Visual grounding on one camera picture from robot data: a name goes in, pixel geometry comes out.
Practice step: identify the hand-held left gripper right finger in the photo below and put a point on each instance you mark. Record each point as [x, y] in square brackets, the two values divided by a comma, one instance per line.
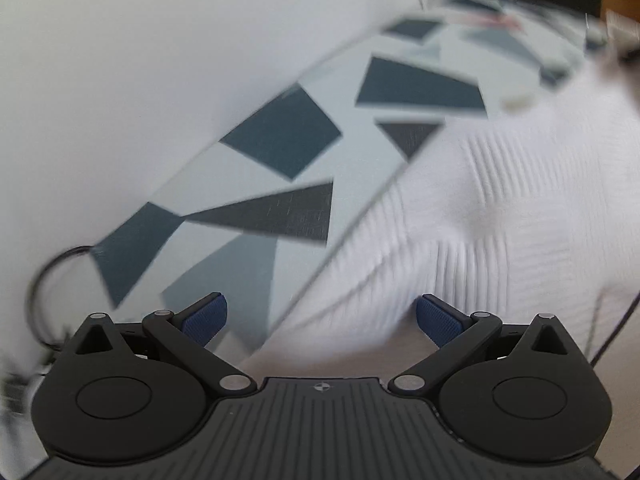
[437, 320]

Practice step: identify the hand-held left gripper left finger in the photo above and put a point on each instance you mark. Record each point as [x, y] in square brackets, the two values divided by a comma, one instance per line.
[205, 317]

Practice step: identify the white textured sweater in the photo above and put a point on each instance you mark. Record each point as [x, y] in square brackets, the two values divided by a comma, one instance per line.
[500, 220]

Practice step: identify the geometric patterned tablecloth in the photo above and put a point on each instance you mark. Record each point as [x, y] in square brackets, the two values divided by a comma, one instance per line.
[280, 135]

